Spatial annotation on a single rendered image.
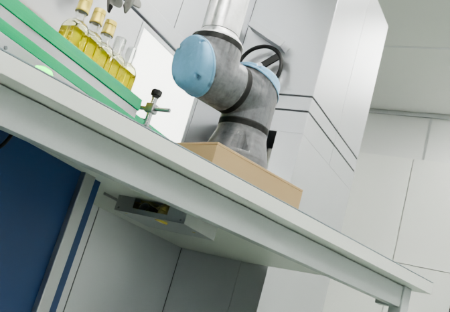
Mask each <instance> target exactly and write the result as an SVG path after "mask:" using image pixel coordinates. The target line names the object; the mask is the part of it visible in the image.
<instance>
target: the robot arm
mask: <svg viewBox="0 0 450 312"><path fill-rule="evenodd" d="M249 1H250V0H210V1H209V4H208V8H207V11H206V14H205V18H204V21H203V24H202V28H201V29H199V30H196V31H195V32H193V34H192V35H190V36H188V37H187V38H185V39H184V40H183V41H182V42H181V43H180V47H179V48H177V49H176V51H175V54H174V56H173V60H172V65H171V73H172V76H173V80H174V81H175V83H176V84H177V85H178V86H179V87H180V88H181V89H182V90H184V91H185V92H186V93H187V94H189V95H190V96H192V97H195V98H197V99H198V100H201V101H202V102H204V103H206V104H207V105H209V106H211V107H212V108H214V109H216V110H217V111H219V112H221V114H220V118H219V121H218V126H217V128H216V130H215V131H214V133H213V134H212V136H211V137H210V139H209V140H208V142H219V143H221V144H223V145H224V146H226V147H228V148H230V149H231V150H233V151H235V152H237V153H239V154H240V155H242V156H244V157H246V158H247V159H250V160H251V161H253V162H255V163H256V164H258V165H260V166H261V167H264V168H265V169H267V168H268V164H267V137H268V134H269V130H270V127H271V123H272V119H273V115H274V112H275V108H276V105H277V103H278V101H279V91H280V82H279V79H278V78H277V77H276V75H275V74H274V73H273V72H271V71H270V70H269V69H268V68H266V67H264V66H259V65H258V64H256V63H254V62H240V59H241V55H242V51H243V46H242V44H241V43H240V41H239V37H240V32H241V29H242V25H243V23H244V18H245V15H246V11H247V8H248V4H249ZM113 6H115V7H118V8H121V7H122V6H123V8H124V13H127V12H128V11H129V9H130V8H131V7H132V6H134V7H137V8H139V9H140V8H141V1H140V0H125V2H124V4H123V0H107V12H108V13H110V12H111V10H112V8H113Z"/></svg>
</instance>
